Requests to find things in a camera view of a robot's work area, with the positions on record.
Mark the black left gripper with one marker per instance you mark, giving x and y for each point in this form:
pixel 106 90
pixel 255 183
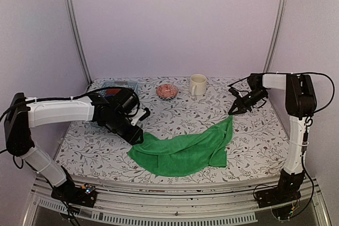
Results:
pixel 133 137

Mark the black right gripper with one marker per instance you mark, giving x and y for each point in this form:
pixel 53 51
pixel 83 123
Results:
pixel 243 107

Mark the green microfibre towel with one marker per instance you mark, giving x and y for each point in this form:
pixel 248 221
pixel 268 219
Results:
pixel 187 154

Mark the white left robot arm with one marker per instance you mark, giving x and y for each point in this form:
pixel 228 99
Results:
pixel 26 113

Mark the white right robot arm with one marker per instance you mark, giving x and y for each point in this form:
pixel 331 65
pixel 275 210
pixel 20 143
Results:
pixel 300 104

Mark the red rolled towel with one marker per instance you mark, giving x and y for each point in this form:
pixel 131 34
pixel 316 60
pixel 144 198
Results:
pixel 112 91

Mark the light blue plastic basket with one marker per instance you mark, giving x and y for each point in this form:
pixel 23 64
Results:
pixel 120 83

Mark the cream ceramic mug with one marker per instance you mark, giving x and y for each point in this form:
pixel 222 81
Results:
pixel 198 84

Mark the red patterned small bowl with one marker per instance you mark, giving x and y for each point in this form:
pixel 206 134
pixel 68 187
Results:
pixel 167 92

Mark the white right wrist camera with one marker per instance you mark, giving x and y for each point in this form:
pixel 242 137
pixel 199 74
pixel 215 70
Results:
pixel 234 92

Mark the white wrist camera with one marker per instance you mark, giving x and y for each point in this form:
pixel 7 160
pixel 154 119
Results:
pixel 234 92
pixel 138 115

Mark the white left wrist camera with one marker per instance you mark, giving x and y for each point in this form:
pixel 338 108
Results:
pixel 138 115

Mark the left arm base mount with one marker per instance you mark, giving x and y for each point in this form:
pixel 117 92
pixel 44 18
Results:
pixel 69 193

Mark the aluminium front rail frame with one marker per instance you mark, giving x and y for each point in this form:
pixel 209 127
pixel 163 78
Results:
pixel 227 203

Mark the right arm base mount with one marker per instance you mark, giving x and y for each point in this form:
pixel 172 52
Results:
pixel 287 190

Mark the aluminium right corner post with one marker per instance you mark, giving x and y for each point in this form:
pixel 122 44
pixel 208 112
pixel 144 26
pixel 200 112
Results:
pixel 275 35

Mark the aluminium corner post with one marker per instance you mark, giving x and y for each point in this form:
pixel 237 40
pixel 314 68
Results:
pixel 275 35
pixel 77 39

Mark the aluminium left corner post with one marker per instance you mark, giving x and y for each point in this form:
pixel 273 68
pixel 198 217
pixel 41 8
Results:
pixel 77 39

